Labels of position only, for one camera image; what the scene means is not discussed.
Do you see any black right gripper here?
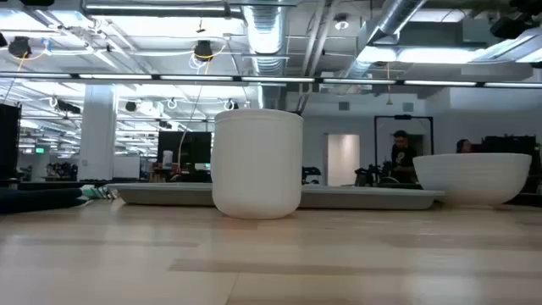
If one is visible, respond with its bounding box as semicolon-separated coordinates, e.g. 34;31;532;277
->
489;0;542;41

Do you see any white ribbed bowl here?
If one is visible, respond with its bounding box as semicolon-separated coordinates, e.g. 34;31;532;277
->
412;152;534;208

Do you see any navy cloth napkin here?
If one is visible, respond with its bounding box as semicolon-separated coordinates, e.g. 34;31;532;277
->
0;186;88;215

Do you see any white ribbed cup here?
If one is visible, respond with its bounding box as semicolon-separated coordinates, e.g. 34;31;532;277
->
211;108;305;220

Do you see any grey plastic tray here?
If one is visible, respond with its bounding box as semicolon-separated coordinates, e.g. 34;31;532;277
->
106;182;446;211

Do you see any black ceiling-mounted device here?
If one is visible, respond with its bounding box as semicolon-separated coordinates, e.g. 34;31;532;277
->
193;39;214;63
7;36;33;59

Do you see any black equipment rack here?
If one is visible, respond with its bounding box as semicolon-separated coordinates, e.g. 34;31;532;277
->
481;135;542;195

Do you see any black storage cabinet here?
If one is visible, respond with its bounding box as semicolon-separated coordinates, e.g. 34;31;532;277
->
0;103;23;181

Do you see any white square column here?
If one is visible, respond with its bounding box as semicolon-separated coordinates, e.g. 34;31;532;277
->
77;83;118;182

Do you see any black computer monitor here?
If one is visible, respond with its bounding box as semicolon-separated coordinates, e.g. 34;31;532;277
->
157;130;213;184

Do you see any white door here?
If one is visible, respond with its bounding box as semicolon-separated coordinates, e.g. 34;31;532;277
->
326;133;362;187

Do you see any long LED light bar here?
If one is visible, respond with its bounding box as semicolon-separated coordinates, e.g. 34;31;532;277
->
0;71;542;89

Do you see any smooth silver air duct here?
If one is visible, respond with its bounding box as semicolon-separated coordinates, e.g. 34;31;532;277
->
340;0;428;80

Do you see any black gantry frame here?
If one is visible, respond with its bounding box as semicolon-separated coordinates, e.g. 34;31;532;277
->
373;114;434;184

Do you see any wide ribbed air duct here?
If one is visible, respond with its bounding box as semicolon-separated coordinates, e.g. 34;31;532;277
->
241;0;290;78

